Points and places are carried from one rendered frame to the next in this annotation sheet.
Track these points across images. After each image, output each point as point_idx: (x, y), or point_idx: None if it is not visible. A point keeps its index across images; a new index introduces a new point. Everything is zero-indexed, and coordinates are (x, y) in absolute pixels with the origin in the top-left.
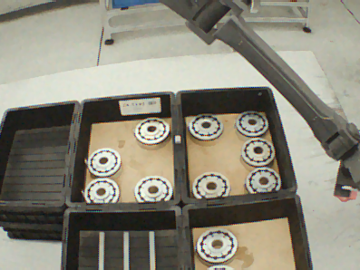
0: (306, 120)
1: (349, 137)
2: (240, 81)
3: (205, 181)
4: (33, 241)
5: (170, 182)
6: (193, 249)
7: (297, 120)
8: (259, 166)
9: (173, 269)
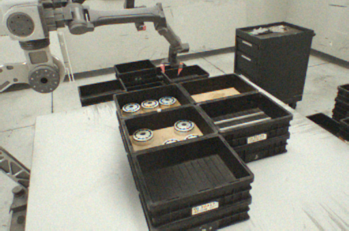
0: (178, 41)
1: (180, 38)
2: (70, 141)
3: None
4: None
5: (173, 127)
6: None
7: (105, 118)
8: (158, 103)
9: (220, 117)
